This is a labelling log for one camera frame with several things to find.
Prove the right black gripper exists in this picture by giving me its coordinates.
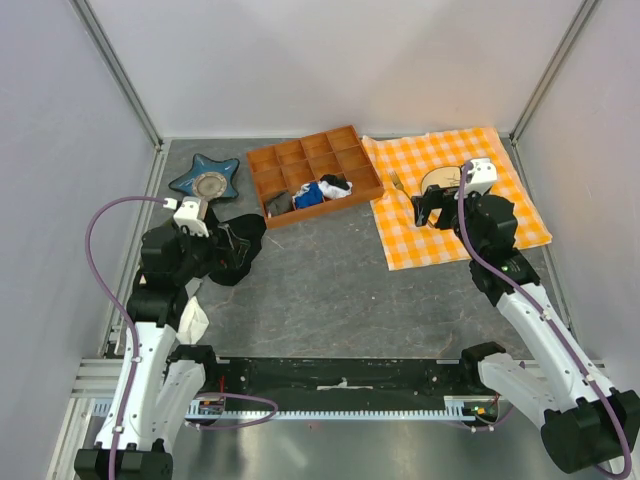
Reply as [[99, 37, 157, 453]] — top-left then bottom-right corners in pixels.
[[412, 183, 487, 259]]

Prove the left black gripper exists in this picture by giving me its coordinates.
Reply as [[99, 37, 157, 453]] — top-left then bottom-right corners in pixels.
[[171, 221, 249, 284]]

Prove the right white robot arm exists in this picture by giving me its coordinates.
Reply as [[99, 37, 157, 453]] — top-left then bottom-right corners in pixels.
[[412, 185, 639, 479]]

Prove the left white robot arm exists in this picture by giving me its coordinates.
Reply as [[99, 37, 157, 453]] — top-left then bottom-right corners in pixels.
[[74, 215, 266, 479]]

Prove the rolled grey underwear in tray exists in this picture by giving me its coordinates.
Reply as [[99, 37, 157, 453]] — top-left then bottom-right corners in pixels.
[[264, 191, 294, 218]]

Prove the rolled blue underwear in tray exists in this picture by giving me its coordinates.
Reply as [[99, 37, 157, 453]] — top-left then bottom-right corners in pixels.
[[292, 182, 324, 210]]

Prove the rolled black white underwear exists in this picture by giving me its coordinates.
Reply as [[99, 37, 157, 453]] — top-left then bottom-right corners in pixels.
[[318, 174, 352, 200]]

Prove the beige decorated plate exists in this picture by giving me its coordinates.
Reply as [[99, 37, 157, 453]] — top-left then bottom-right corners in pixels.
[[421, 166, 461, 196]]

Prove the gold fork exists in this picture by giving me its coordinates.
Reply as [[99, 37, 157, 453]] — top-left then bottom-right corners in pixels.
[[389, 170, 406, 192]]

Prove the orange checkered tablecloth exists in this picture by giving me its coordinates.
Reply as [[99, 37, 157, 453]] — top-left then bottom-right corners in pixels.
[[360, 125, 554, 272]]

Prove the blue star-shaped dish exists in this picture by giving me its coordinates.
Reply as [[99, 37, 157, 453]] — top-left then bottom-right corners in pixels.
[[168, 153, 240, 201]]

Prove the orange compartment organizer tray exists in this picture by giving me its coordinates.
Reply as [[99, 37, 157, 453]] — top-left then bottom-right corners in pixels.
[[247, 125, 384, 229]]

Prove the white cloth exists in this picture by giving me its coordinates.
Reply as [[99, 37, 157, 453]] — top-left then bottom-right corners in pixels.
[[176, 279, 209, 345]]

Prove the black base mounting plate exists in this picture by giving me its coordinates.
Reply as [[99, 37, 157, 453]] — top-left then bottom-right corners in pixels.
[[200, 357, 496, 414]]

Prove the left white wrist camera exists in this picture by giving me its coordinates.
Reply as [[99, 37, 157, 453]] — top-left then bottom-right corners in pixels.
[[173, 196, 209, 238]]

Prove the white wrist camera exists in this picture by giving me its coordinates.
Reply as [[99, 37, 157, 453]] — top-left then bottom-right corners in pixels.
[[461, 157, 498, 196], [173, 196, 209, 238]]

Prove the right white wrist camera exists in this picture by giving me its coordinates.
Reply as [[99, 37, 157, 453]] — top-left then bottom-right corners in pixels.
[[461, 157, 498, 196]]

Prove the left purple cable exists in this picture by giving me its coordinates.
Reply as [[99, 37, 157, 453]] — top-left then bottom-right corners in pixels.
[[84, 196, 176, 480]]

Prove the purple cable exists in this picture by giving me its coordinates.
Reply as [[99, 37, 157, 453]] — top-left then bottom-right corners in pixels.
[[458, 162, 632, 475], [84, 196, 176, 480]]

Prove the grey slotted cable duct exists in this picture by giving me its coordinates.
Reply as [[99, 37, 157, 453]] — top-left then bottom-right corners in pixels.
[[185, 398, 476, 422]]

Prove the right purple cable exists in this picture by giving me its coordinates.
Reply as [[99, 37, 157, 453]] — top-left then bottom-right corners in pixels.
[[458, 162, 632, 475]]

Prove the right aluminium frame post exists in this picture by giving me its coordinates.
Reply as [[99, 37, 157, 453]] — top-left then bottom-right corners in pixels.
[[509, 0, 601, 148]]

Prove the aluminium frame post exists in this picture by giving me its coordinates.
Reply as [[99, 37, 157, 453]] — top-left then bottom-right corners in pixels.
[[509, 0, 601, 148], [70, 0, 164, 151]]

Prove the left aluminium frame post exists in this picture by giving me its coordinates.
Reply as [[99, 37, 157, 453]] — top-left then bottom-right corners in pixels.
[[70, 0, 164, 151]]

